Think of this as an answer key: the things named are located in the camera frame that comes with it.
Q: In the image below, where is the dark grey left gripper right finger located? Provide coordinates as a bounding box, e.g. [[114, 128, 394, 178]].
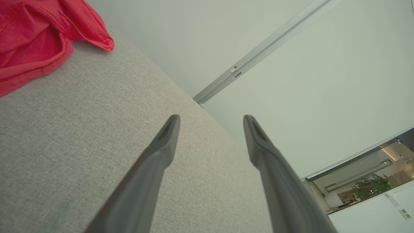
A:
[[243, 115, 338, 233]]

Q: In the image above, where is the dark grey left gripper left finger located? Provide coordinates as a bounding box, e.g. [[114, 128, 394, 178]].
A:
[[85, 114, 181, 233]]

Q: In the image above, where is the red shirt with white sleeves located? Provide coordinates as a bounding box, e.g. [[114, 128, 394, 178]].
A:
[[0, 0, 115, 97]]

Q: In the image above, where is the grey fabric sofa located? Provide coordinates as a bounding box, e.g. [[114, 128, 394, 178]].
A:
[[0, 26, 274, 233]]

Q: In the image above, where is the green potted plant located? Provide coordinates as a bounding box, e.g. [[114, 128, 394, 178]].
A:
[[352, 173, 394, 200]]

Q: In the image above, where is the glass wall window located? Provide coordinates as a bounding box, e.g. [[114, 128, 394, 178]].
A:
[[304, 127, 414, 215]]

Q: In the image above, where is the grey aluminium wall post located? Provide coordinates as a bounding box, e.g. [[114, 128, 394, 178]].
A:
[[193, 0, 340, 108]]

